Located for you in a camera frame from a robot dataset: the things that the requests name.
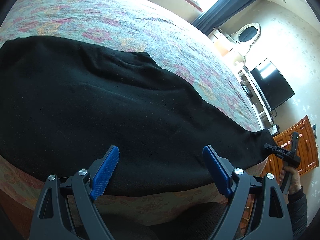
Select black flat television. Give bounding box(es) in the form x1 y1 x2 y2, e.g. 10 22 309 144
250 59 295 111

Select black pants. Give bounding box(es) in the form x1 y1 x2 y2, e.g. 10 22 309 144
1 36 274 197

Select floral bedspread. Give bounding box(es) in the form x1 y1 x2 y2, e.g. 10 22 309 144
1 0 261 223

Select dark blue right curtain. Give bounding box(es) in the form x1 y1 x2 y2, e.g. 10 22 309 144
191 0 257 36

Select white dresser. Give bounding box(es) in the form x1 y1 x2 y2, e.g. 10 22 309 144
208 28 245 65

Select person's dark right sleeve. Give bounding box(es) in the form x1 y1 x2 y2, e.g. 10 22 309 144
287 187 308 239

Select oval white framed mirror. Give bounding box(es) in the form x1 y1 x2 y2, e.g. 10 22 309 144
231 22 261 44

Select white tv stand shelf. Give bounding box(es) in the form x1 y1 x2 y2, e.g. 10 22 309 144
235 62 279 136

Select orange wooden cabinet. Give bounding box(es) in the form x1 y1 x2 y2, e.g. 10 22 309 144
268 116 319 176

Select person's right hand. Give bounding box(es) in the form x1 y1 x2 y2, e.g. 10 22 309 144
279 166 302 195

